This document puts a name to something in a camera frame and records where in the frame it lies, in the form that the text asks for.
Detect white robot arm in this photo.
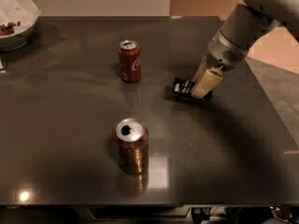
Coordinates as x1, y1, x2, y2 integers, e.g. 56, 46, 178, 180
191, 0, 299, 99

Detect white bowl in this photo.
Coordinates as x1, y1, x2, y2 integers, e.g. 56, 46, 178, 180
0, 0, 40, 51

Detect red coca-cola can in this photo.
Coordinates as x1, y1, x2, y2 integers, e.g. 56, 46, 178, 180
119, 39, 141, 83

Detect orange soda can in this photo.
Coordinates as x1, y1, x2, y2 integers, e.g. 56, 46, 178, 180
115, 118, 149, 175

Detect black rxbar chocolate wrapper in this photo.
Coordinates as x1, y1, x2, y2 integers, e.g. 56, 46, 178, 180
172, 76, 214, 102

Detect red berries in bowl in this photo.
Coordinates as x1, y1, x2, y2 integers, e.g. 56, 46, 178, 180
0, 21, 21, 35

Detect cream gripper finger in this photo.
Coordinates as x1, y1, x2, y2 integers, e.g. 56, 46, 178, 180
192, 56, 209, 82
192, 67, 223, 99

